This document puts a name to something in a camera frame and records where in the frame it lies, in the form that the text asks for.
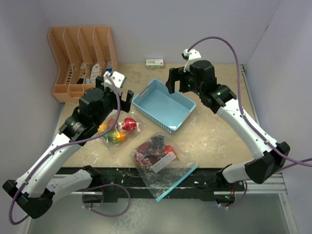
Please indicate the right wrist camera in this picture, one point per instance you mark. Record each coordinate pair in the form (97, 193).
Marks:
(190, 56)

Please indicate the yellow lemon toy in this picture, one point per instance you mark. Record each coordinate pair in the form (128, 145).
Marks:
(102, 128)

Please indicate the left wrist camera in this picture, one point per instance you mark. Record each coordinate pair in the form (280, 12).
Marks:
(114, 77)

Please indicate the mango toy fruit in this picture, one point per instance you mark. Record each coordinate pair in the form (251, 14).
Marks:
(115, 137)

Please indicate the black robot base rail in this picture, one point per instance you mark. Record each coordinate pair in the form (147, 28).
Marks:
(202, 184)

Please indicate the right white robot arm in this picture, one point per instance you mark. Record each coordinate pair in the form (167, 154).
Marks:
(264, 149)

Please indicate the red apple toy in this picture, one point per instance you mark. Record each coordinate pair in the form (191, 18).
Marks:
(129, 124)

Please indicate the orange desk organizer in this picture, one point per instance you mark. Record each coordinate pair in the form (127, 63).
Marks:
(73, 45)

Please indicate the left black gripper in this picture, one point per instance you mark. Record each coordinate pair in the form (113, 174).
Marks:
(99, 80)

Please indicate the white patterned pouch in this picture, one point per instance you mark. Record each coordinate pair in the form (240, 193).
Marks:
(95, 72)

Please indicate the black white card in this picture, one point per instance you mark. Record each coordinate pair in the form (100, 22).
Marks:
(81, 74)

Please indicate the small green white box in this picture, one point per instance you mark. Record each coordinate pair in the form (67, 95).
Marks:
(153, 63)

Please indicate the white blue tube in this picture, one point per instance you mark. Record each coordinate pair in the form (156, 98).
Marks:
(109, 66)

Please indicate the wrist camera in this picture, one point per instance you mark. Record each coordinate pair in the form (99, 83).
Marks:
(114, 77)
(190, 56)

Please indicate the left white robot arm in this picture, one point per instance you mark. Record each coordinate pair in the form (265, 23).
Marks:
(36, 190)

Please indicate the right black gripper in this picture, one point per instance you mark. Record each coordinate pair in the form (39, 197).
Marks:
(176, 73)

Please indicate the clear zip top bag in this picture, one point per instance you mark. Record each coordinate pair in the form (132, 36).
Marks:
(130, 136)

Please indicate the brown onion toy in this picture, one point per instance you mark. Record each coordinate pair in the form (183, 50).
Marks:
(111, 123)

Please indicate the black grapes toy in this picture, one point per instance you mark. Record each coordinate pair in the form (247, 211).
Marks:
(157, 141)

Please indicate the red grapes toy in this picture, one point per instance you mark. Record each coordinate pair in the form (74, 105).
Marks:
(146, 156)

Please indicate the blue plastic basket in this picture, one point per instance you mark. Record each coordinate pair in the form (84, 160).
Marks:
(168, 111)

